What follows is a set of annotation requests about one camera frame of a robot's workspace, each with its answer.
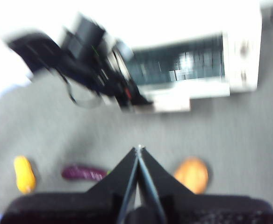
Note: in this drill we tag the white toaster oven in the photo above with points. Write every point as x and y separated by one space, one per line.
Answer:
232 65

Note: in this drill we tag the yellow squash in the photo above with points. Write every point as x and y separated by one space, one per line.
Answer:
24 175

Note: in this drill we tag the beige oven knob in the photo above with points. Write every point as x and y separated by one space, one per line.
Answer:
244 75
244 49

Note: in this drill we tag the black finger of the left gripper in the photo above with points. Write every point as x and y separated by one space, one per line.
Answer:
136 93
136 105

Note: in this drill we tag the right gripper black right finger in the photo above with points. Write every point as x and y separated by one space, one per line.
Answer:
197 210

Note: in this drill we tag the brown potato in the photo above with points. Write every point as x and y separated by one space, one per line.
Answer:
192 175

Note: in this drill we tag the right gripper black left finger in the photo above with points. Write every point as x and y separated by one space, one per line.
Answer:
92 207

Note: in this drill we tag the purple eggplant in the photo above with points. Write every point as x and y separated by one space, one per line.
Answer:
80 173

